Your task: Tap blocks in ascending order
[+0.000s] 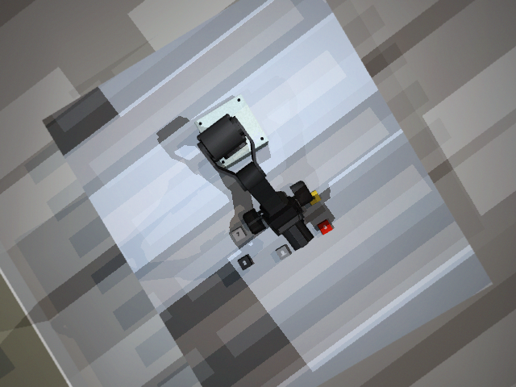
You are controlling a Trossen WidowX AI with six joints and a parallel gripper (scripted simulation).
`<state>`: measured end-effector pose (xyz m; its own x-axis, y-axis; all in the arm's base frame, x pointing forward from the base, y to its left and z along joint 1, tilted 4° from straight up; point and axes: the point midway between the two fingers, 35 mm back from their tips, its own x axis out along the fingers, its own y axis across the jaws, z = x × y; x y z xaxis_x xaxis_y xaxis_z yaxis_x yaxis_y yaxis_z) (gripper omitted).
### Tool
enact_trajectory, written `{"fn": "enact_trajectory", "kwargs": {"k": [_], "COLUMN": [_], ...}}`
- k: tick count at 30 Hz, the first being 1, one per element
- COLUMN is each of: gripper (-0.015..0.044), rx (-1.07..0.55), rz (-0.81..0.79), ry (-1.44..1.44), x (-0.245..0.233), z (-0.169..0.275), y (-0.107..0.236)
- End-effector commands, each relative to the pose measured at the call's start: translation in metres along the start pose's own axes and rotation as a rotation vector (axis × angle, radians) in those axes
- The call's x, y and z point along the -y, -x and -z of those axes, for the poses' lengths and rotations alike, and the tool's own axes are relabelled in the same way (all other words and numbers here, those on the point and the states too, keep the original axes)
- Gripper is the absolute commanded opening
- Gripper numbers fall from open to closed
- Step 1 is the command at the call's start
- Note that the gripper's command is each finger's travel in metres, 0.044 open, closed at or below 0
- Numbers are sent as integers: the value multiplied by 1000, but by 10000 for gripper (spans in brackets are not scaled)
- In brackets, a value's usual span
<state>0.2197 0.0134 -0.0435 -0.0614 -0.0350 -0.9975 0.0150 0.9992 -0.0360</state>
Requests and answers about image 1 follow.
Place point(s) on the yellow block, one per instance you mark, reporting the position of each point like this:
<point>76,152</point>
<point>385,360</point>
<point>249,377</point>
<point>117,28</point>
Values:
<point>316,197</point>

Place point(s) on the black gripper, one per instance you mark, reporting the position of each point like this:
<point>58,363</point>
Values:
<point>253,220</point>

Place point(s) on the red block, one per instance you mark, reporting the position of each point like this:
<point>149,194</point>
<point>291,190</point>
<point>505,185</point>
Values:
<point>324,227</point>

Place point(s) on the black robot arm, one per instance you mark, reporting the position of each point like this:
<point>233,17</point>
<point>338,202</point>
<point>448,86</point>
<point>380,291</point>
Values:
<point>282,214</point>

